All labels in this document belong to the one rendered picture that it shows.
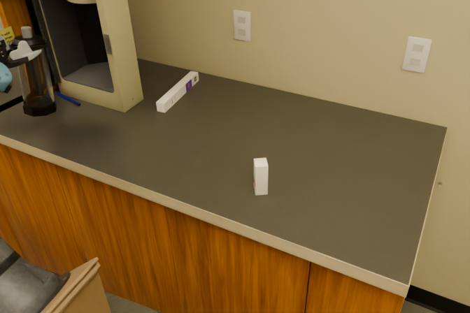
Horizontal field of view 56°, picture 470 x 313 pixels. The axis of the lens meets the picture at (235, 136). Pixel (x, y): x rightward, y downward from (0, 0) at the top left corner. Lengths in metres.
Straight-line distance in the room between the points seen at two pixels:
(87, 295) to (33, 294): 0.09
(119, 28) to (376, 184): 0.95
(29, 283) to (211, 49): 1.24
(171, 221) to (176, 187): 0.13
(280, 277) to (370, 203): 0.32
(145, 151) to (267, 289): 0.56
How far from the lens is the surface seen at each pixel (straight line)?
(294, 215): 1.17
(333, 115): 1.57
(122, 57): 1.57
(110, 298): 1.04
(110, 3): 1.50
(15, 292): 0.84
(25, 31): 1.47
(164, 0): 1.88
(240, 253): 1.27
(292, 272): 1.23
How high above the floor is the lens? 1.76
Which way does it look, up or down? 35 degrees down
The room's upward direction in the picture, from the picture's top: 2 degrees counter-clockwise
